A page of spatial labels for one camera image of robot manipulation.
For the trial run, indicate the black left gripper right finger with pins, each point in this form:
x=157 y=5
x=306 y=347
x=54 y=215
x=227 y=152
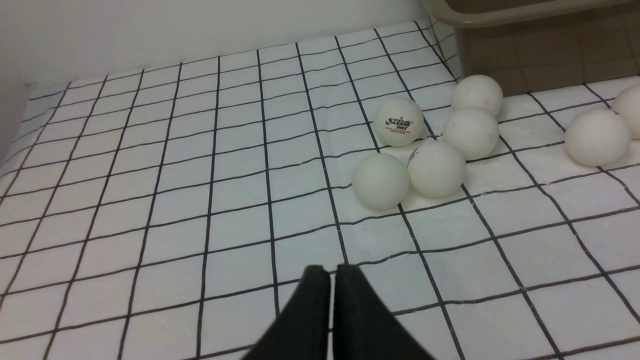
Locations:
x=363 y=327

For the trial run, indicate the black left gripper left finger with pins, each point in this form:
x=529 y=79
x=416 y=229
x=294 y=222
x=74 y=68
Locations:
x=301 y=330

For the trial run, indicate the white ball with red logo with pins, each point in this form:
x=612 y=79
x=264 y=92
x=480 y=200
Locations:
x=398 y=121

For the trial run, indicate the white ping-pong ball cluster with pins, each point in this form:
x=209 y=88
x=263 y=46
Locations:
x=473 y=131

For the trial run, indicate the white ball with dark logo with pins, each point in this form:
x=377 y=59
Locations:
x=598 y=137

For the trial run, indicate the white grid-patterned tablecloth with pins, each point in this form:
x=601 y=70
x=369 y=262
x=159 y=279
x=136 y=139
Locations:
x=169 y=213

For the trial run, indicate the olive plastic storage bin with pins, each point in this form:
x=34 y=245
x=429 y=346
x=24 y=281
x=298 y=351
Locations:
x=537 y=45

